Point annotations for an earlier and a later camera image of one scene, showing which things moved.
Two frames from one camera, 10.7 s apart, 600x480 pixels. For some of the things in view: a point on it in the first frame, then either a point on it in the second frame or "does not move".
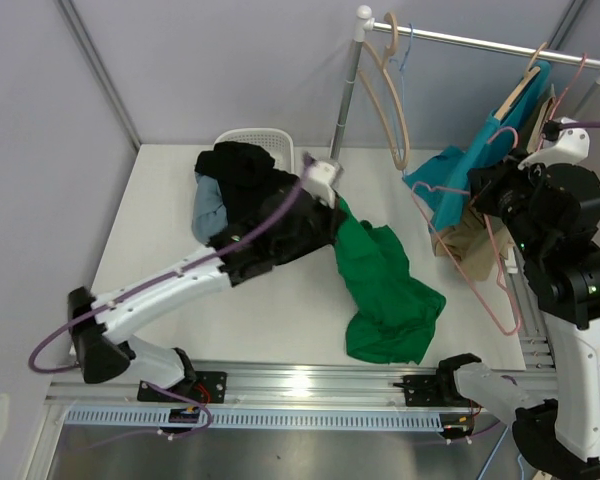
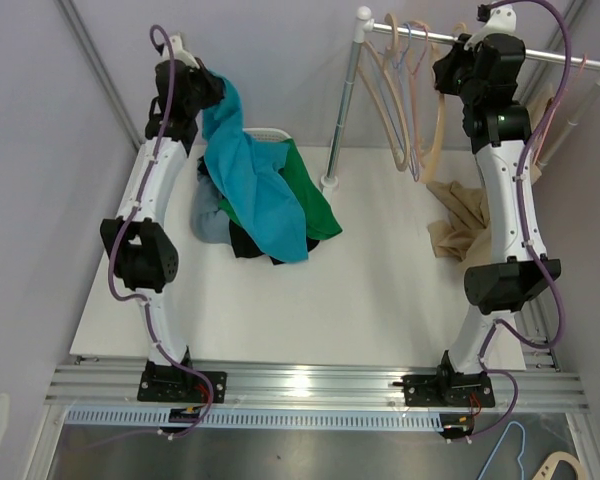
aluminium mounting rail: x=362 y=385 does not move
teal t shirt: x=441 y=175 → x=246 y=170
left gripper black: x=331 y=218 → x=215 y=85
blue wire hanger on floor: x=493 y=452 does not move
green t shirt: x=400 y=317 → x=317 y=216
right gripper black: x=484 y=180 → x=444 y=67
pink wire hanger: x=418 y=185 → x=418 y=38
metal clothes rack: x=365 y=25 does not move
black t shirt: x=244 y=174 → x=242 y=242
